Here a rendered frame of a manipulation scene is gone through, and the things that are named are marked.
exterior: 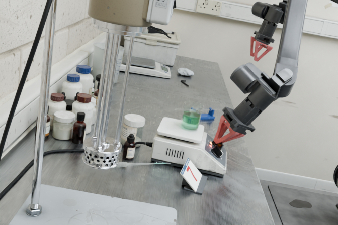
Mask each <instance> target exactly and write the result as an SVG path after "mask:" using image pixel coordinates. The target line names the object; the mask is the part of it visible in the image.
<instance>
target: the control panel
mask: <svg viewBox="0 0 338 225"><path fill-rule="evenodd" d="M213 140H214V139H213V138H212V137H211V136H210V135H208V134H207V137H206V144H205V150H206V151H207V152H208V153H209V154H210V155H211V156H212V157H214V158H215V159H216V160H217V161H218V162H219V163H221V164H222V165H223V166H224V167H226V149H225V148H223V147H222V148H221V151H222V152H223V155H222V156H221V158H217V157H216V156H214V154H213V153H212V152H211V149H213V148H214V147H215V146H214V145H213V144H211V143H212V141H213ZM210 142H211V143H210ZM210 145H211V146H212V147H210Z"/></svg>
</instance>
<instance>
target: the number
mask: <svg viewBox="0 0 338 225"><path fill-rule="evenodd" d="M183 175H184V176H185V177H186V179H187V180H188V181H189V182H190V184H191V185H192V186H193V187H194V189H195V188H196V185H197V182H198V179H199V177H200V172H199V171H198V170H197V169H196V167H195V166H194V165H193V164H192V162H191V161H189V163H188V165H187V167H186V169H185V172H184V174H183Z"/></svg>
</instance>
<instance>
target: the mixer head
mask: <svg viewBox="0 0 338 225"><path fill-rule="evenodd" d="M176 7H177V6H176V0H89V7H88V15H89V16H90V17H91V18H92V20H91V23H92V24H94V25H95V28H96V29H98V30H101V31H104V32H107V33H112V34H117V35H124V36H141V35H142V33H145V32H147V27H150V26H151V25H152V23H155V24H160V25H168V24H169V21H170V20H171V18H172V15H173V9H174V8H176Z"/></svg>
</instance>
